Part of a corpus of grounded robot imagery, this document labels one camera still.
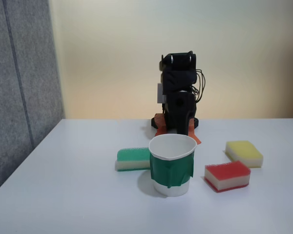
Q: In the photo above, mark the yellow sponge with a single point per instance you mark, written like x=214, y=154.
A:
x=244, y=152

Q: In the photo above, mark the green sponge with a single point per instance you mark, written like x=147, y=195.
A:
x=133, y=156

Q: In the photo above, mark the red sponge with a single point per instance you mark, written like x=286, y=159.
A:
x=225, y=175

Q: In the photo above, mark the white paper cup green tape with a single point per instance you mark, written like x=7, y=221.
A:
x=172, y=170

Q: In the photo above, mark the grey fabric partition panel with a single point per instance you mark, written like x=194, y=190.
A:
x=22, y=85

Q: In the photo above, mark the orange tape strips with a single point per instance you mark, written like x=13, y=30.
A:
x=160, y=120

